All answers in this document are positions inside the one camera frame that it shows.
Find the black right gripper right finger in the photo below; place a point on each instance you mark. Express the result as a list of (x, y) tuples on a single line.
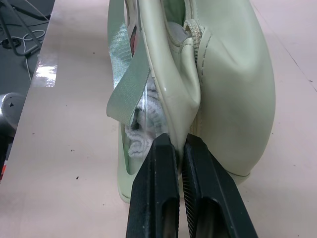
[(213, 198)]

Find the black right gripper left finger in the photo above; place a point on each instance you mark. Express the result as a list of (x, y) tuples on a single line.
[(153, 193)]

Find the light green glossy pouch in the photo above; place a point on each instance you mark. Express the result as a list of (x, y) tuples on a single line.
[(230, 99)]

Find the white fluffy cloth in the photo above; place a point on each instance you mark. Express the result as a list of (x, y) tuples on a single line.
[(143, 146)]

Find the clear tape patch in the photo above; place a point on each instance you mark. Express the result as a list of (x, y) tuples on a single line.
[(46, 72)]

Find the grey metal stand legs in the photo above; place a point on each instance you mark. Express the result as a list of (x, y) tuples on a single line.
[(17, 39)]

